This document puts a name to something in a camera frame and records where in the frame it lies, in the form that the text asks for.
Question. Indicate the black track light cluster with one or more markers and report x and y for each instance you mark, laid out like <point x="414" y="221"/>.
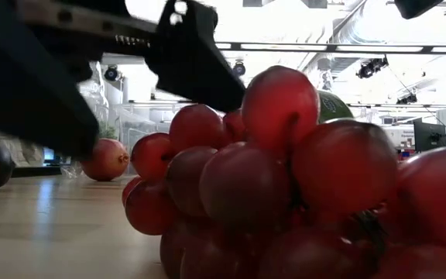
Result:
<point x="370" y="67"/>
<point x="407" y="99"/>

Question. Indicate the dark red pomegranate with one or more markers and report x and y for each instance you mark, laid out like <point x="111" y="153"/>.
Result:
<point x="105" y="160"/>

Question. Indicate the black round overhead camera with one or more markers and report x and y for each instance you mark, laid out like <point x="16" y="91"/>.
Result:
<point x="239" y="69"/>
<point x="111" y="73"/>

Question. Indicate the dark green label can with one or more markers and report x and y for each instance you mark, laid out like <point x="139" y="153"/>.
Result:
<point x="333" y="108"/>

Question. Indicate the green artificial plant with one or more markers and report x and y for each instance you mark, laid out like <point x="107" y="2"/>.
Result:
<point x="107" y="131"/>

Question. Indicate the clear plastic bin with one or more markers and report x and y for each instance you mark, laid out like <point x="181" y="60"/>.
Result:
<point x="138" y="124"/>

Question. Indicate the red grape bunch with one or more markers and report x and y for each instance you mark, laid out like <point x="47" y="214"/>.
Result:
<point x="277" y="182"/>

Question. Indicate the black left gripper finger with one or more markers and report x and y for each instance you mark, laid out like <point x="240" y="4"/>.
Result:
<point x="192" y="58"/>
<point x="25" y="97"/>

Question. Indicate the black computer monitor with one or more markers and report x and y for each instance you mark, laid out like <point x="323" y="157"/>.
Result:
<point x="429" y="135"/>

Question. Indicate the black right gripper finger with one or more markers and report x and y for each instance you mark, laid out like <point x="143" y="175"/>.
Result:
<point x="416" y="7"/>

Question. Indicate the black overhead rig crossbar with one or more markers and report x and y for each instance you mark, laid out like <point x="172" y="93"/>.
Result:
<point x="323" y="47"/>

